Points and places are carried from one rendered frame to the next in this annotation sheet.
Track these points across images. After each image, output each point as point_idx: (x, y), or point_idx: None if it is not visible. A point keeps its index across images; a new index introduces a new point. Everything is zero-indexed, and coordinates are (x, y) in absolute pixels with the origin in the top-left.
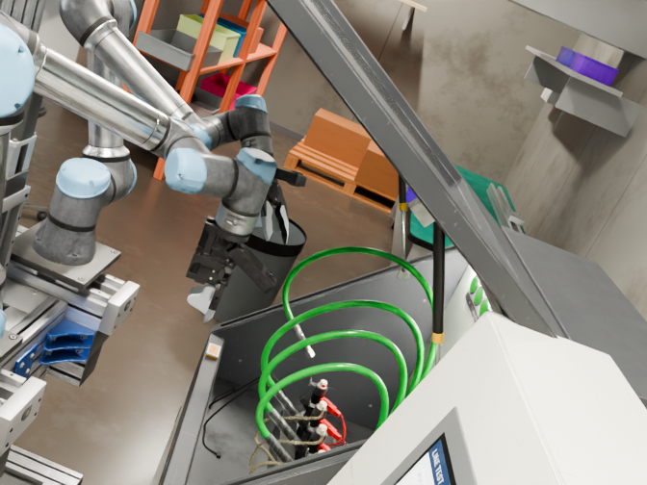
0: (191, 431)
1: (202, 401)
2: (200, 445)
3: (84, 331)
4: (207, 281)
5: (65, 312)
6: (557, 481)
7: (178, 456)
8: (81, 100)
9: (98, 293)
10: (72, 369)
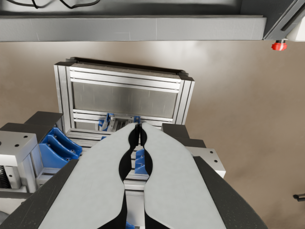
0: (151, 27)
1: (89, 23)
2: (99, 6)
3: (47, 151)
4: None
5: (40, 171)
6: None
7: (196, 33)
8: None
9: (14, 175)
10: (59, 126)
